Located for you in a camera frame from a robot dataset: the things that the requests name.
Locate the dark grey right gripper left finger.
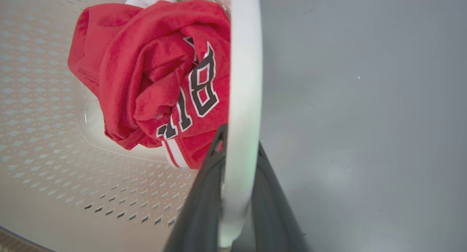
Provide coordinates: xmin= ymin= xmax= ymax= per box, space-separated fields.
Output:
xmin=163 ymin=124 xmax=228 ymax=252

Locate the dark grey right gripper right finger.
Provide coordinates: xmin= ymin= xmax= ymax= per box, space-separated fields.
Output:
xmin=232 ymin=142 xmax=310 ymax=252

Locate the white perforated plastic laundry basket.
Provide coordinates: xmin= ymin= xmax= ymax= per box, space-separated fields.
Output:
xmin=0 ymin=0 xmax=263 ymax=252

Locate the red jersey with black lettering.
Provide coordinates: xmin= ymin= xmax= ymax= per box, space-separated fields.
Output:
xmin=67 ymin=0 xmax=231 ymax=170

